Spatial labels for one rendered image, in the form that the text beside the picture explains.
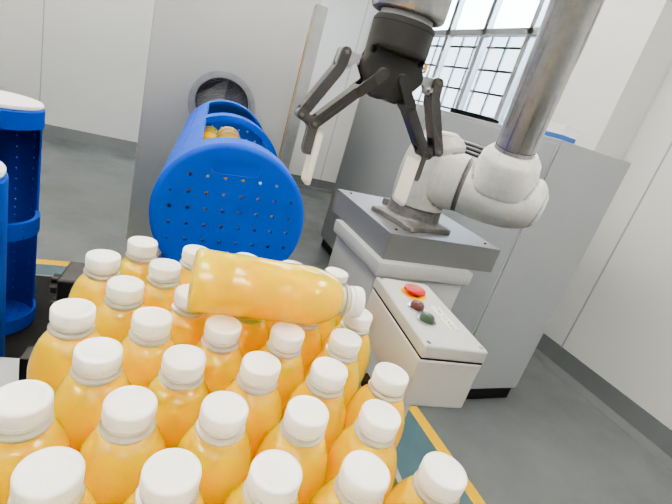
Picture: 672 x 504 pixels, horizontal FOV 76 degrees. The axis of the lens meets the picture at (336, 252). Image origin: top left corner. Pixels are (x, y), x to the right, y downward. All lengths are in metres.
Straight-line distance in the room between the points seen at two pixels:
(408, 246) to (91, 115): 5.11
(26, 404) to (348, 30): 6.06
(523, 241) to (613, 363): 1.39
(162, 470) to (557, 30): 1.03
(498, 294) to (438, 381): 1.70
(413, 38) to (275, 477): 0.45
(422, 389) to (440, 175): 0.70
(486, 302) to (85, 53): 4.95
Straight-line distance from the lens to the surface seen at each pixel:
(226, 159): 0.81
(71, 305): 0.50
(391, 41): 0.54
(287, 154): 2.25
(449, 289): 1.30
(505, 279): 2.29
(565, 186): 2.29
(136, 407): 0.38
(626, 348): 3.35
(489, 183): 1.17
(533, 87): 1.12
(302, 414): 0.40
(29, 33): 5.94
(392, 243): 1.14
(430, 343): 0.59
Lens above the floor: 1.36
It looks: 19 degrees down
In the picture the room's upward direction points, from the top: 17 degrees clockwise
